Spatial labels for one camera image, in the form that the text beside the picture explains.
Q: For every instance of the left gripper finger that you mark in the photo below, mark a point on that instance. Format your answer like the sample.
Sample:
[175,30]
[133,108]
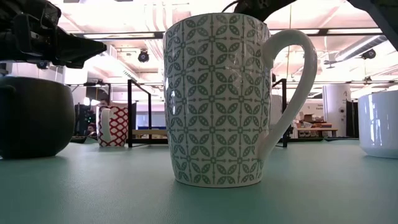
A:
[77,49]

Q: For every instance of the dark navy round mug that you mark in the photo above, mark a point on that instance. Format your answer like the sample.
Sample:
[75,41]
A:
[34,118]

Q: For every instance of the white mug red lattice pattern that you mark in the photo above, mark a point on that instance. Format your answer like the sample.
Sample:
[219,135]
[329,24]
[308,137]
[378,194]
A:
[119,126]

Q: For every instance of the white mug green leaf pattern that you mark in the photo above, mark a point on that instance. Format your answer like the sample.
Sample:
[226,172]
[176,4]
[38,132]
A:
[217,99]

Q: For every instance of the white mug pink inside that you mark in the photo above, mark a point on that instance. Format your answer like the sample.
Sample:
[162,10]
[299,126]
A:
[379,124]

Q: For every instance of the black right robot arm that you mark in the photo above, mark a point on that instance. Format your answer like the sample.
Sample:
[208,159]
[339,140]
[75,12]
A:
[385,21]

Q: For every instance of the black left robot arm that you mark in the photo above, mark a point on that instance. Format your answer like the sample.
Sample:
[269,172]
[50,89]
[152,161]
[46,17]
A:
[6,31]

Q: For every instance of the black metal rack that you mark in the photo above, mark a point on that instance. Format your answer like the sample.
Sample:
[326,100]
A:
[93,83]

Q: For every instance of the person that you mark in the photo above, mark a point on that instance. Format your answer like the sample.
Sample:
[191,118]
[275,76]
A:
[104,102]

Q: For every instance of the green table mat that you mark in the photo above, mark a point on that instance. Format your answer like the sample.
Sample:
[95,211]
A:
[93,193]

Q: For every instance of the cardboard box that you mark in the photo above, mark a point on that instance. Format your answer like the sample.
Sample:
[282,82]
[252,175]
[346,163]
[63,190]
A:
[309,118]

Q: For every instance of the wooden workbench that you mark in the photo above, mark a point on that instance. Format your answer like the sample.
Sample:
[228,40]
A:
[317,129]

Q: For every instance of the white round column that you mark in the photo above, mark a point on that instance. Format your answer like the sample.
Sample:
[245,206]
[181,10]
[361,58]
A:
[335,109]

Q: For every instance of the black partition curtain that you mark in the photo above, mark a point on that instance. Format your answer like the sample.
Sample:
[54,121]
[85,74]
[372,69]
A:
[353,119]

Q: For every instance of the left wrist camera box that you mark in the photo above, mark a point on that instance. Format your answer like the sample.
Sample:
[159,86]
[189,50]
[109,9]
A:
[51,14]

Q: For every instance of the wooden shelf black metal frame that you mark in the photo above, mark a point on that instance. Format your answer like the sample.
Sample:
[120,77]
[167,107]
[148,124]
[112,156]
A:
[129,112]

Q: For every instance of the long black light rail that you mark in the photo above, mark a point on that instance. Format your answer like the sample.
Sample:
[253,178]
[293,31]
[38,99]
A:
[160,35]

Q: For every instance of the silver ventilation duct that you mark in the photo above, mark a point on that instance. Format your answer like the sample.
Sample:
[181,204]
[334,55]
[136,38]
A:
[357,49]

